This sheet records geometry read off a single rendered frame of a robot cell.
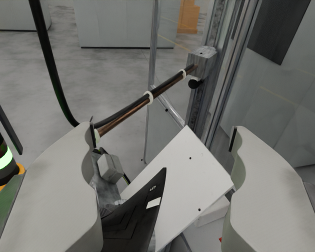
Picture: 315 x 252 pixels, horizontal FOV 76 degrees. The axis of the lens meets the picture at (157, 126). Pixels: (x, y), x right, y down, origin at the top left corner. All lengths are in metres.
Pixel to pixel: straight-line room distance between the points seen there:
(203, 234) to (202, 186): 0.46
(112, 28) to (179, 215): 5.44
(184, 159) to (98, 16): 5.28
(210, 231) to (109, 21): 5.32
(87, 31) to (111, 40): 0.61
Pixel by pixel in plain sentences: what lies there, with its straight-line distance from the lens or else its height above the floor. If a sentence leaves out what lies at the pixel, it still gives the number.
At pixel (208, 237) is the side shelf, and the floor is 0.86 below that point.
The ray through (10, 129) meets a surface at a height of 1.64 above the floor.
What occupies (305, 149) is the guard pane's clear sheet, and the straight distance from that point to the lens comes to 0.78.
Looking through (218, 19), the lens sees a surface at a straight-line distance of 0.76.
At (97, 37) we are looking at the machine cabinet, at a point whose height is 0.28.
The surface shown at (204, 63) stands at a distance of 0.68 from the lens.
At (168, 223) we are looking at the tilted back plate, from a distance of 0.67.
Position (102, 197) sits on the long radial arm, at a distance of 0.78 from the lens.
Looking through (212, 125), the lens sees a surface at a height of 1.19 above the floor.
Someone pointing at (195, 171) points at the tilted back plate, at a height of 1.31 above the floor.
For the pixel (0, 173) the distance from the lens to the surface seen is 0.27.
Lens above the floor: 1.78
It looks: 38 degrees down
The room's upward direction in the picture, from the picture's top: 6 degrees clockwise
